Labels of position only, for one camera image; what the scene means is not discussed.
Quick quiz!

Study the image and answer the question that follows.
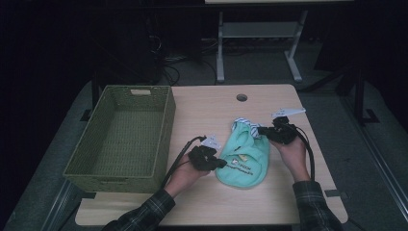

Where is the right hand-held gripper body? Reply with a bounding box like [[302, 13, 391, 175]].
[[270, 107, 307, 146]]

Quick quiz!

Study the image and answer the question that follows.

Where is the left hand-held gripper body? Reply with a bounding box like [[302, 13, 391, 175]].
[[188, 134, 225, 171]]

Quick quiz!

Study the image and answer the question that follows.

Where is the mint green pet garment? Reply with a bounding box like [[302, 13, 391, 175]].
[[215, 116, 271, 190]]

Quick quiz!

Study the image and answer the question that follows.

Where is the green woven basket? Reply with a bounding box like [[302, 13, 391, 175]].
[[63, 84, 177, 194]]

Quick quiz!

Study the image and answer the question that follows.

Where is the person's right hand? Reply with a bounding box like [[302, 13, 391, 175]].
[[269, 136, 312, 183]]

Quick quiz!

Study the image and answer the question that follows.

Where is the person's left hand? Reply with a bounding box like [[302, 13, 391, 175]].
[[164, 159, 212, 199]]

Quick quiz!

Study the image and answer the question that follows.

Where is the black metal stand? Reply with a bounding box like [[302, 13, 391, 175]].
[[335, 62, 381, 127]]

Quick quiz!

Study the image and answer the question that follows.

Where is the white metal stand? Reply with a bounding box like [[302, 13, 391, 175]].
[[216, 9, 309, 85]]

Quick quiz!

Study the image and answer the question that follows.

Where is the left hand-held gripper black cable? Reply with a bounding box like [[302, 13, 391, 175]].
[[160, 135, 208, 190]]

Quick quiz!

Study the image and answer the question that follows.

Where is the hand-held gripper black cable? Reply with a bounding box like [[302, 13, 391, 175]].
[[282, 120, 317, 181], [160, 135, 208, 190]]

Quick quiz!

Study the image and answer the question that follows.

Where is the right hand-held gripper black cable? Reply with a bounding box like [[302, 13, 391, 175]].
[[282, 120, 317, 181]]

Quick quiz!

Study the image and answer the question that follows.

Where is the tangle of floor cables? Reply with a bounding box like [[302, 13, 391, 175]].
[[145, 33, 219, 87]]

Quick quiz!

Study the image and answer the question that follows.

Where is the aluminium floor rail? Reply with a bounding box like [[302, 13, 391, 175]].
[[340, 94, 408, 223], [39, 179, 83, 231]]

